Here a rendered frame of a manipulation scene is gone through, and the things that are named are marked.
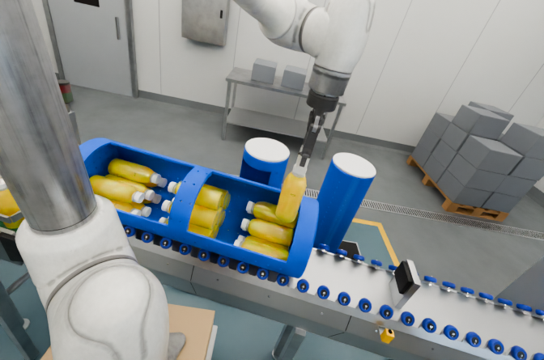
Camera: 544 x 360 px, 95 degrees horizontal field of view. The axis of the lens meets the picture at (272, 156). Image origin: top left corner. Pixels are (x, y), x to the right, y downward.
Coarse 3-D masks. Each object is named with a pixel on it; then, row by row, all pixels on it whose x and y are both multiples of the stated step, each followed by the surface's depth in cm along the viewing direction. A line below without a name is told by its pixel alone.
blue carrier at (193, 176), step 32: (96, 160) 97; (128, 160) 109; (160, 160) 104; (160, 192) 109; (192, 192) 82; (256, 192) 103; (128, 224) 87; (160, 224) 82; (224, 224) 105; (256, 256) 81; (288, 256) 78
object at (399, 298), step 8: (400, 264) 94; (408, 264) 92; (400, 272) 93; (408, 272) 89; (416, 272) 89; (392, 280) 100; (400, 280) 91; (408, 280) 86; (416, 280) 86; (392, 288) 98; (400, 288) 90; (408, 288) 88; (416, 288) 86; (392, 296) 96; (400, 296) 91; (408, 296) 89; (400, 304) 92
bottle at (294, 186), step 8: (288, 176) 73; (296, 176) 71; (304, 176) 73; (288, 184) 72; (296, 184) 71; (304, 184) 73; (288, 192) 73; (296, 192) 72; (280, 200) 76; (288, 200) 74; (296, 200) 74; (280, 208) 77; (288, 208) 75; (296, 208) 76; (280, 216) 78; (288, 216) 77
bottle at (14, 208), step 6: (0, 192) 85; (6, 192) 86; (0, 198) 85; (6, 198) 86; (12, 198) 87; (0, 204) 85; (6, 204) 86; (12, 204) 87; (0, 210) 87; (6, 210) 87; (12, 210) 88; (18, 210) 90; (12, 222) 90; (18, 222) 91; (12, 228) 92
